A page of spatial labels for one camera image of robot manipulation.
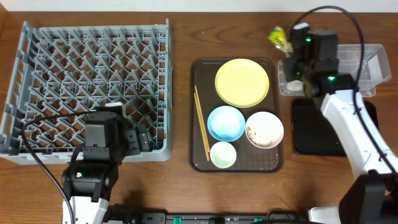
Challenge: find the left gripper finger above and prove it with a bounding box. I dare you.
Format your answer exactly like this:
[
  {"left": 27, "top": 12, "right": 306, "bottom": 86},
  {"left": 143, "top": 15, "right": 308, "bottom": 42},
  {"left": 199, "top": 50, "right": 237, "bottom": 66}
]
[
  {"left": 125, "top": 129, "right": 141, "bottom": 156},
  {"left": 136, "top": 124, "right": 150, "bottom": 152}
]

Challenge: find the clear plastic waste bin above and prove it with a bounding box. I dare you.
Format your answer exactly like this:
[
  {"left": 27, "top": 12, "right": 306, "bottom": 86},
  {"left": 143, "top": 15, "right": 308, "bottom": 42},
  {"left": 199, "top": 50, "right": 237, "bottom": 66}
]
[{"left": 278, "top": 44, "right": 392, "bottom": 97}]

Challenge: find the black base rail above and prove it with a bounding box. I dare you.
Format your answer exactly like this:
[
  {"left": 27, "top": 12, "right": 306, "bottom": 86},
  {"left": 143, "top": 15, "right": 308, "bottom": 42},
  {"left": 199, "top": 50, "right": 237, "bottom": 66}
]
[{"left": 104, "top": 212, "right": 308, "bottom": 224}]

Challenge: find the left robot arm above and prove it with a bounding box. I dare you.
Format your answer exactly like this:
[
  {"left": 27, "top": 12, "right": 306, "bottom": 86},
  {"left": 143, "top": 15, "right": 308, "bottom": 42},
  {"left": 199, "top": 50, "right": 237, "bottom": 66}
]
[{"left": 62, "top": 103, "right": 150, "bottom": 223}]

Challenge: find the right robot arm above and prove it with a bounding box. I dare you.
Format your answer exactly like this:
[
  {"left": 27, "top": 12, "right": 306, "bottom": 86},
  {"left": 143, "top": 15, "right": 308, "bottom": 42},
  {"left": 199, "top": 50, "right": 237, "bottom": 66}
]
[{"left": 283, "top": 24, "right": 397, "bottom": 223}]

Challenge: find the wooden chopstick left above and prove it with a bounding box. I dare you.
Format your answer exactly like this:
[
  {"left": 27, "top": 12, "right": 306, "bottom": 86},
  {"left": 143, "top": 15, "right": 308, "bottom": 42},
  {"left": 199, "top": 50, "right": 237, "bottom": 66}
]
[{"left": 194, "top": 93, "right": 210, "bottom": 162}]

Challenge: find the grey plastic dishwasher rack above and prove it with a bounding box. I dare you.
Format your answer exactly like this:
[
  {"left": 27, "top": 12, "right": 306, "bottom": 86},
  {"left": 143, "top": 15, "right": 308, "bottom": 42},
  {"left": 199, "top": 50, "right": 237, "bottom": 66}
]
[{"left": 1, "top": 23, "right": 173, "bottom": 165}]

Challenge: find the black waste tray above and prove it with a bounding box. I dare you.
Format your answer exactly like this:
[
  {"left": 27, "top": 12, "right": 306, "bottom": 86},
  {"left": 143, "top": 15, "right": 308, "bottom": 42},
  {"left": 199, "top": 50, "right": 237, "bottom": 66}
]
[{"left": 291, "top": 98, "right": 379, "bottom": 157}]

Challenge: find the dark brown serving tray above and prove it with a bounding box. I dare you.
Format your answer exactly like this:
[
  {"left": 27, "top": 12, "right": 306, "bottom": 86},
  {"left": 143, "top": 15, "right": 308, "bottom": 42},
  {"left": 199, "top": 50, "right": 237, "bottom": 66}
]
[{"left": 189, "top": 58, "right": 284, "bottom": 173}]

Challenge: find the yellow round plate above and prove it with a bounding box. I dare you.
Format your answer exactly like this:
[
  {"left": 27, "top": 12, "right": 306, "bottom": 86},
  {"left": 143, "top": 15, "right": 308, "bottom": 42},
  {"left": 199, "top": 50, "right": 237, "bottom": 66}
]
[{"left": 215, "top": 58, "right": 270, "bottom": 108}]

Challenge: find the small white green cup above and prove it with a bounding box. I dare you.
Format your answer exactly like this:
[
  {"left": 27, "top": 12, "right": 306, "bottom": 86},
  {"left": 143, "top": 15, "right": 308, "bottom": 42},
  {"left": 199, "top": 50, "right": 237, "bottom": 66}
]
[{"left": 210, "top": 142, "right": 237, "bottom": 169}]

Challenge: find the light blue bowl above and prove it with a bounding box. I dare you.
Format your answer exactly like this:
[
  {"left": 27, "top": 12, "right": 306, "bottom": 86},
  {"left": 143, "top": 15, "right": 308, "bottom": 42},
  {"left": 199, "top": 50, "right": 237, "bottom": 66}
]
[{"left": 207, "top": 106, "right": 246, "bottom": 142}]

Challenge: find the wooden chopstick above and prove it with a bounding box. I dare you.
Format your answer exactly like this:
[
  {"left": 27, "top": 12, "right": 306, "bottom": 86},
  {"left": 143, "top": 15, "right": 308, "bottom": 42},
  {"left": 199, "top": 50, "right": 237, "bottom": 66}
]
[
  {"left": 194, "top": 86, "right": 210, "bottom": 162},
  {"left": 194, "top": 93, "right": 210, "bottom": 162}
]

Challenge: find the white pink bowl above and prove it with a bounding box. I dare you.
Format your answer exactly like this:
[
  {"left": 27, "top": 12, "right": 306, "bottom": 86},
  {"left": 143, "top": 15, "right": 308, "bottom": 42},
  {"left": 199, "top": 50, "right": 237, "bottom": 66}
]
[{"left": 245, "top": 111, "right": 284, "bottom": 149}]

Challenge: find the wooden chopstick right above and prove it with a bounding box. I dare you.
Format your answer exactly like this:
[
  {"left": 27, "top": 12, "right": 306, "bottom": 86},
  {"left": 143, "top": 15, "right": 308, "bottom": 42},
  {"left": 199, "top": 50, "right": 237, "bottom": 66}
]
[{"left": 194, "top": 86, "right": 210, "bottom": 162}]

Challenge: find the snack wrapper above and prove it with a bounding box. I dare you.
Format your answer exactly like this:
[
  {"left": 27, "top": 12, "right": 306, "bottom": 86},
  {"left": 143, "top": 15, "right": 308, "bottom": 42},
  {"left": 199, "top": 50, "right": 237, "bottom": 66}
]
[{"left": 268, "top": 26, "right": 292, "bottom": 52}]

